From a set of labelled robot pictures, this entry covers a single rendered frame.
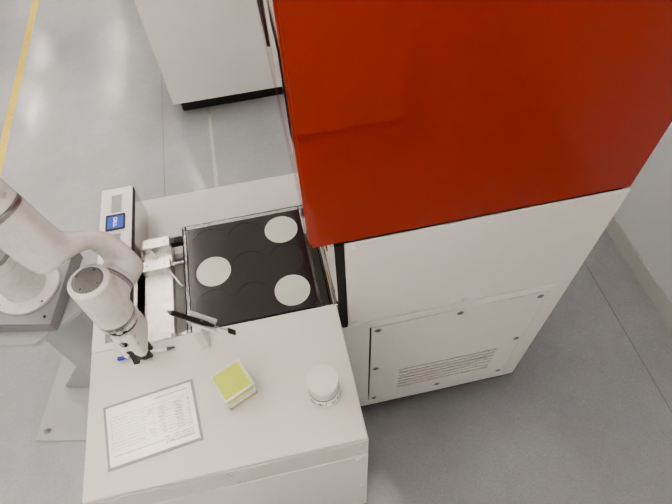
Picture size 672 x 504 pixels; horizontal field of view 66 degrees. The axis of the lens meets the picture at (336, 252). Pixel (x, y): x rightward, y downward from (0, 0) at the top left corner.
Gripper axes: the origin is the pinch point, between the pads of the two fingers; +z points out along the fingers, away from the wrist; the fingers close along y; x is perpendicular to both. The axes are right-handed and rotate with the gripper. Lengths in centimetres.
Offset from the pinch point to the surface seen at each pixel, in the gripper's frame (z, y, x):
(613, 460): 100, -33, -145
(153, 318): 10.3, 14.9, 1.1
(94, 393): 2.4, -7.4, 12.4
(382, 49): -70, 1, -58
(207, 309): 8.4, 13.1, -14.1
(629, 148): -37, 2, -111
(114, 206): 2, 51, 10
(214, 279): 8.0, 22.2, -16.8
